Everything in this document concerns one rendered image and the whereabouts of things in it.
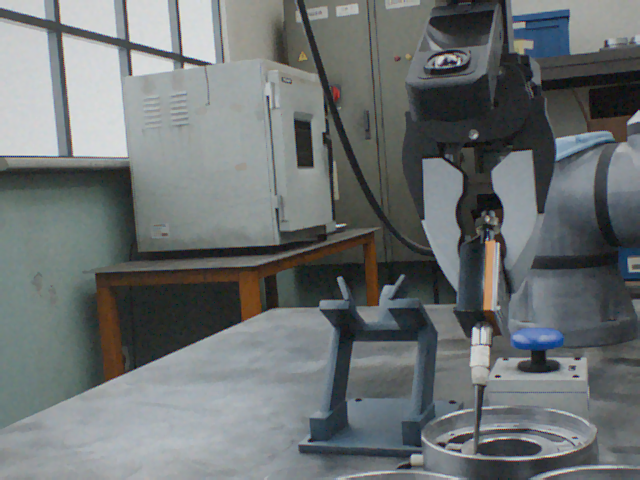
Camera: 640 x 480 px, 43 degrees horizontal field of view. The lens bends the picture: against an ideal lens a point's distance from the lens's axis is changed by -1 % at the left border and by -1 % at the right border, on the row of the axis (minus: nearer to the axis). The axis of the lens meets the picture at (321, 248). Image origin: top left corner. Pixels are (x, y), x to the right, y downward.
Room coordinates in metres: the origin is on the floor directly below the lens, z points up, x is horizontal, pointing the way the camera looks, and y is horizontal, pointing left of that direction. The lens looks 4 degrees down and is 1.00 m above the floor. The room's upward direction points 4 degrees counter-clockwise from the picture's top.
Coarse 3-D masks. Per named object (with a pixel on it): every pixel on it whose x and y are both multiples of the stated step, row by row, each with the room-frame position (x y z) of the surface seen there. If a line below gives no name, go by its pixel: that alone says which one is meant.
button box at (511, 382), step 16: (496, 368) 0.62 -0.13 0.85; (512, 368) 0.61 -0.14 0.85; (528, 368) 0.60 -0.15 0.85; (544, 368) 0.59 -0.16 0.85; (560, 368) 0.60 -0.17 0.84; (576, 368) 0.60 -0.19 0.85; (496, 384) 0.59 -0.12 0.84; (512, 384) 0.58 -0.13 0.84; (528, 384) 0.58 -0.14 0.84; (544, 384) 0.57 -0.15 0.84; (560, 384) 0.57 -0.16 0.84; (576, 384) 0.57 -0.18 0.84; (496, 400) 0.59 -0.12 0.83; (512, 400) 0.58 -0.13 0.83; (528, 400) 0.58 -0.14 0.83; (544, 400) 0.57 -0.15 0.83; (560, 400) 0.57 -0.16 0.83; (576, 400) 0.57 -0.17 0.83
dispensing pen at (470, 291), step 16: (480, 224) 0.53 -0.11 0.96; (496, 224) 0.53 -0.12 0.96; (480, 240) 0.53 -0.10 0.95; (464, 256) 0.51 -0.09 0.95; (480, 256) 0.50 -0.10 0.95; (464, 272) 0.50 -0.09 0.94; (480, 272) 0.50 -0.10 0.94; (464, 288) 0.49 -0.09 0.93; (480, 288) 0.49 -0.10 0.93; (464, 304) 0.49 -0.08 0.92; (480, 304) 0.48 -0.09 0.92; (464, 320) 0.50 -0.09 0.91; (480, 320) 0.49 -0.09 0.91; (480, 336) 0.49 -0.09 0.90; (480, 352) 0.48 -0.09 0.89; (480, 368) 0.48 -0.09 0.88; (480, 384) 0.47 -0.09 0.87; (480, 400) 0.47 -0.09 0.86; (480, 416) 0.47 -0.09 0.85
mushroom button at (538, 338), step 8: (536, 328) 0.62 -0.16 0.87; (544, 328) 0.62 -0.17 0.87; (552, 328) 0.61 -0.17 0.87; (512, 336) 0.61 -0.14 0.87; (520, 336) 0.60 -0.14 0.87; (528, 336) 0.60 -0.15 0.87; (536, 336) 0.59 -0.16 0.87; (544, 336) 0.59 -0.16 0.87; (552, 336) 0.59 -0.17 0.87; (560, 336) 0.60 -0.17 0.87; (512, 344) 0.61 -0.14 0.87; (520, 344) 0.60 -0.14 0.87; (528, 344) 0.59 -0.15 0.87; (536, 344) 0.59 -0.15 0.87; (544, 344) 0.59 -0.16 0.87; (552, 344) 0.59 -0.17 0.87; (560, 344) 0.59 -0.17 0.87; (536, 352) 0.60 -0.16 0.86; (544, 352) 0.61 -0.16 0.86; (536, 360) 0.60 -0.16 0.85; (544, 360) 0.60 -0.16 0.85
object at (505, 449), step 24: (504, 408) 0.53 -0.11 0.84; (528, 408) 0.52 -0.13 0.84; (552, 408) 0.51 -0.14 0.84; (432, 432) 0.50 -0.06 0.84; (456, 432) 0.52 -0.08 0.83; (552, 432) 0.50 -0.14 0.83; (576, 432) 0.49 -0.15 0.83; (432, 456) 0.46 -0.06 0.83; (456, 456) 0.44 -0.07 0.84; (480, 456) 0.44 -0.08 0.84; (504, 456) 0.43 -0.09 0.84; (528, 456) 0.43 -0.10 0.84; (552, 456) 0.43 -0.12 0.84; (576, 456) 0.44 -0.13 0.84
